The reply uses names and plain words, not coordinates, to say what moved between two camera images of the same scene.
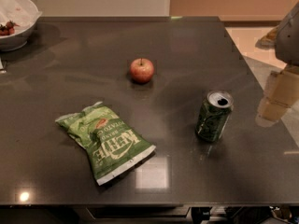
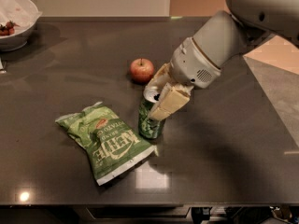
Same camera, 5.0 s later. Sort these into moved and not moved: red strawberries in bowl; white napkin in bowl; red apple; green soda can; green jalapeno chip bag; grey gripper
Moved: grey gripper; green soda can
Not moved: green jalapeno chip bag; red apple; white napkin in bowl; red strawberries in bowl
